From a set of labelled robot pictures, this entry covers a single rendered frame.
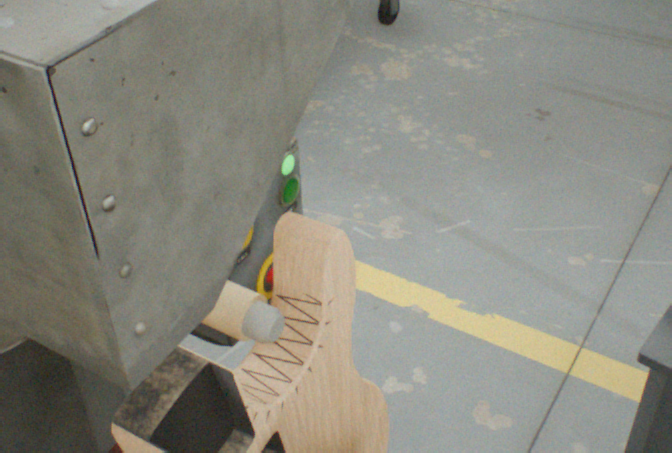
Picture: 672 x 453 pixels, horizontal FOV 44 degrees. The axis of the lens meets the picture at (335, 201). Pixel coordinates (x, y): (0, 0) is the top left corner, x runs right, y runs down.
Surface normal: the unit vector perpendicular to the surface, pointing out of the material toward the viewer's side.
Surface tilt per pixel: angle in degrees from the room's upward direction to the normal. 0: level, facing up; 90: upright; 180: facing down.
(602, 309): 0
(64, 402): 90
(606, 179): 0
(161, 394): 10
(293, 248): 77
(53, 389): 90
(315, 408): 89
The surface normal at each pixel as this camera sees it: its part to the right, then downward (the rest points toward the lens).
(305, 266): -0.52, 0.38
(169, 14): 0.85, 0.30
